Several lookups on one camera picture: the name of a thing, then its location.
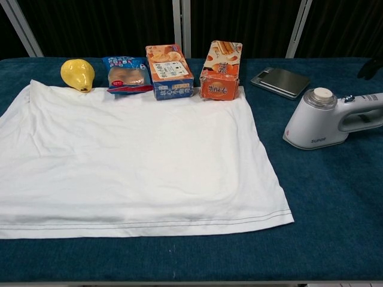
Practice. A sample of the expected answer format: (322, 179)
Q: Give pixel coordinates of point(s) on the grey metal frame post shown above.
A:
(182, 30)
(299, 30)
(24, 27)

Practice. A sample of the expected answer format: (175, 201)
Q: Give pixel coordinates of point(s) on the orange egg roll box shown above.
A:
(221, 80)

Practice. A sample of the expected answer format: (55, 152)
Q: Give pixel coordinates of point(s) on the black curtain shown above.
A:
(104, 24)

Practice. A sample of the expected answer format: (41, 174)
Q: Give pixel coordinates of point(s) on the blue table cover cloth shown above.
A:
(329, 209)

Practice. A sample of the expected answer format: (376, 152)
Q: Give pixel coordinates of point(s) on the blue snack bag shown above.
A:
(127, 74)

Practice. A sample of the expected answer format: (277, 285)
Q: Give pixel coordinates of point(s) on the white cloth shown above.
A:
(134, 149)

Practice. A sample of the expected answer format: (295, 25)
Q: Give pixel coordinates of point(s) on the orange and blue biscuit box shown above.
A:
(170, 74)

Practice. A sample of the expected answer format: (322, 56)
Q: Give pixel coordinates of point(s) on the silver handheld device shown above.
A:
(311, 125)

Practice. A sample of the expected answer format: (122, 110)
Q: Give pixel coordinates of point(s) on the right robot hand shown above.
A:
(372, 68)

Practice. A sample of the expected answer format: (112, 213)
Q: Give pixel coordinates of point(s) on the yellow pear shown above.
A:
(76, 74)

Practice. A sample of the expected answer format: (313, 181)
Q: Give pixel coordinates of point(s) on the silver kitchen scale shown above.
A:
(284, 80)

